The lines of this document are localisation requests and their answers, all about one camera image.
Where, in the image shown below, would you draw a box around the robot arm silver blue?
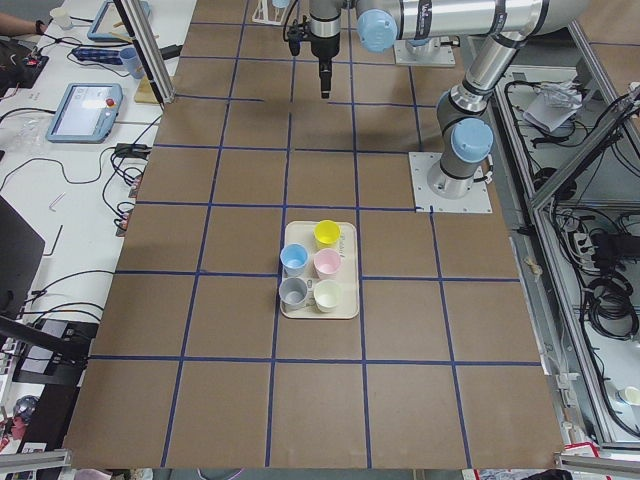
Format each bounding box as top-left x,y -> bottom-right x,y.
283,0 -> 589,199

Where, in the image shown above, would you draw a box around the blue plaid pencil case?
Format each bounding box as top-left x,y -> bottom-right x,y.
71,47 -> 122,65

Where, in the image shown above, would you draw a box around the person forearm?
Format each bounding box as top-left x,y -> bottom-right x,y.
0,12 -> 48,37

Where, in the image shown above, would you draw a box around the yellow cup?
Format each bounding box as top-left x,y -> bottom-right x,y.
313,219 -> 341,250

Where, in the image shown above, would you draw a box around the wooden mug tree stand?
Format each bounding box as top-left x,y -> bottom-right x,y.
110,20 -> 158,105

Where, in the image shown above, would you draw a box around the paper cup on shelf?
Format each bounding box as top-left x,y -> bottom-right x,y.
616,386 -> 640,406

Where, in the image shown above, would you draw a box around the near teach pendant tablet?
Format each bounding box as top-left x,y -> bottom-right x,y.
46,83 -> 123,144

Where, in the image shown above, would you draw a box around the black power adapter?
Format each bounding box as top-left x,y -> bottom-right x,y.
160,44 -> 183,60

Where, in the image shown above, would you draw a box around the aluminium frame post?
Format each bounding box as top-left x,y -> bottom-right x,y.
114,0 -> 175,107

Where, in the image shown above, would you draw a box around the teach pendant tablet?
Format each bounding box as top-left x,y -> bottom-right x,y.
87,1 -> 128,42
46,83 -> 123,144

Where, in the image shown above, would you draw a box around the far teach pendant tablet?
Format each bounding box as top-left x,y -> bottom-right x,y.
87,1 -> 128,42

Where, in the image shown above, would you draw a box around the coiled black cables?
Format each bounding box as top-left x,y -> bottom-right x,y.
582,277 -> 639,342

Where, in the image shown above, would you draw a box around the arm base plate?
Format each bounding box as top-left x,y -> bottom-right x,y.
394,37 -> 459,68
408,152 -> 493,214

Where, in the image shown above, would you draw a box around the white wire cup rack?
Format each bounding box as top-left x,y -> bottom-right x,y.
251,0 -> 290,25

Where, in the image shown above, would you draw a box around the cream plastic tray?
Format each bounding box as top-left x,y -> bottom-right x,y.
280,221 -> 360,320

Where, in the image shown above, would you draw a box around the pink cup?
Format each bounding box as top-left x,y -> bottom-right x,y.
313,248 -> 342,280

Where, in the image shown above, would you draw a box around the blue cup on desk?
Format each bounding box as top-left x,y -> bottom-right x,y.
119,47 -> 145,80

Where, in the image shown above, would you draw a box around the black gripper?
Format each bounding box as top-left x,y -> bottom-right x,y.
309,17 -> 341,99

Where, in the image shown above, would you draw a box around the cream white cup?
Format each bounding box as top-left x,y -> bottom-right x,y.
313,279 -> 343,313

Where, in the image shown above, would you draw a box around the grey cup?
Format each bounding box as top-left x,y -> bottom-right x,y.
278,277 -> 308,310

